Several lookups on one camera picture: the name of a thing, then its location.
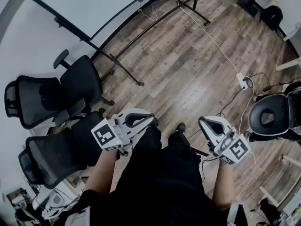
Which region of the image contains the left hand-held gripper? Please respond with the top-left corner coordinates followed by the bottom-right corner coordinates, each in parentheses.
top-left (90, 108), bottom-right (156, 152)

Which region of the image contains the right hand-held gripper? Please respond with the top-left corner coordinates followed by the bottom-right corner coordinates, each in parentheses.
top-left (198, 115), bottom-right (251, 165)

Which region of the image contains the black-framed whiteboard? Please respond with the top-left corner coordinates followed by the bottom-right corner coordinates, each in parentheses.
top-left (13, 0), bottom-right (212, 87)

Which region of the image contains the person's left forearm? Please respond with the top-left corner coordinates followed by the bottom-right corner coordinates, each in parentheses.
top-left (82, 147), bottom-right (119, 195)

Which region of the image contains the person's right forearm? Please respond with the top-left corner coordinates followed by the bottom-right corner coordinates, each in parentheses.
top-left (211, 160), bottom-right (236, 210)

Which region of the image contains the black flat device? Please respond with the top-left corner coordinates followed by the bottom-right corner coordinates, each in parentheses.
top-left (189, 145), bottom-right (210, 157)

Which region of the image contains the person's black right shoe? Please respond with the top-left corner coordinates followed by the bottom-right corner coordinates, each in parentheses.
top-left (175, 122), bottom-right (187, 134)

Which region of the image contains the black round stool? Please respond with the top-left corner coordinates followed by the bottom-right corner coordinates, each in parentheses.
top-left (248, 93), bottom-right (293, 137)

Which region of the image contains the person's black-clothed body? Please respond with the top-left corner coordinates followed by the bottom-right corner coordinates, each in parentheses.
top-left (50, 123), bottom-right (248, 226)

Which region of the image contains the black mesh office chair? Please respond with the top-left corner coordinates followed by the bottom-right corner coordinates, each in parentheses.
top-left (4, 49), bottom-right (116, 130)
top-left (18, 111), bottom-right (129, 191)

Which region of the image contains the black white-trimmed bag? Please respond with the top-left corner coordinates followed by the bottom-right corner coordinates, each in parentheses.
top-left (285, 81), bottom-right (301, 137)

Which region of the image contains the white table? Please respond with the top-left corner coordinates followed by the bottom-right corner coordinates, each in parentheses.
top-left (275, 22), bottom-right (301, 72)

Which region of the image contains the black round bag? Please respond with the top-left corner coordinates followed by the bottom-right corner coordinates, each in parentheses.
top-left (259, 5), bottom-right (284, 32)

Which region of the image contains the light wood table black leg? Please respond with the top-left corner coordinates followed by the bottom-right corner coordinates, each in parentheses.
top-left (236, 0), bottom-right (281, 18)

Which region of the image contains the thin white cable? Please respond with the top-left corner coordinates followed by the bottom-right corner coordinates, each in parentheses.
top-left (231, 75), bottom-right (257, 197)

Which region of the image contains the black floor cable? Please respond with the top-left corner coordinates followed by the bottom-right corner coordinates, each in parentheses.
top-left (219, 72), bottom-right (287, 118)

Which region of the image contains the white power cable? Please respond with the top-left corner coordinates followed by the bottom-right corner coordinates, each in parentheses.
top-left (140, 0), bottom-right (239, 76)

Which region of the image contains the grey shoulder strap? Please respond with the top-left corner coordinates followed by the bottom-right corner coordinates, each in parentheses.
top-left (226, 200), bottom-right (245, 226)
top-left (63, 205), bottom-right (92, 226)

